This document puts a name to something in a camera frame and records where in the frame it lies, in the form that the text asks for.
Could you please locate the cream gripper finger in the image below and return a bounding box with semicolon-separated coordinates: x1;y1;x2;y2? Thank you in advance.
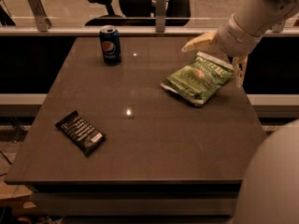
232;56;248;88
181;31;217;52

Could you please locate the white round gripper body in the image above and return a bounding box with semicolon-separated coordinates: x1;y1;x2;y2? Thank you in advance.
217;15;262;57

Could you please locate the green jalapeno chip bag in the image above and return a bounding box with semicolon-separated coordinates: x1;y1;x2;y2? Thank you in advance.
161;51;234;107

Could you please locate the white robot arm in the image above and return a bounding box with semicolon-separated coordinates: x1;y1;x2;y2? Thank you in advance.
182;0;299;224

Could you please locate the black rxbar chocolate bar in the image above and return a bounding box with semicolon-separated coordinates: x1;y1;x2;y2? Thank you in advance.
55;111;106;157

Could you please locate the black office chair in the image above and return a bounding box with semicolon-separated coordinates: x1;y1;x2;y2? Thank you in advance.
85;0;191;26

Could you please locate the blue pepsi can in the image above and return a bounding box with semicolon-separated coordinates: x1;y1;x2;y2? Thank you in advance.
99;25;121;65

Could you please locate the grey table base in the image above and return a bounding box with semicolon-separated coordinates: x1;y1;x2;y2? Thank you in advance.
27;182;244;224

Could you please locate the right metal rail bracket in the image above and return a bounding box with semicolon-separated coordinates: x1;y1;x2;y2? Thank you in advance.
271;21;286;33

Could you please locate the metal rail bracket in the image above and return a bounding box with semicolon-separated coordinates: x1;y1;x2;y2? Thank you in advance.
27;0;52;32
155;0;166;33
271;21;286;33

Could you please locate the middle metal rail bracket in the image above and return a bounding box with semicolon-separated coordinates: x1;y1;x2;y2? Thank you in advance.
155;0;166;33

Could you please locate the left metal rail bracket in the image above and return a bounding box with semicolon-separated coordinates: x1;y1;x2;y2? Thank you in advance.
27;0;52;32

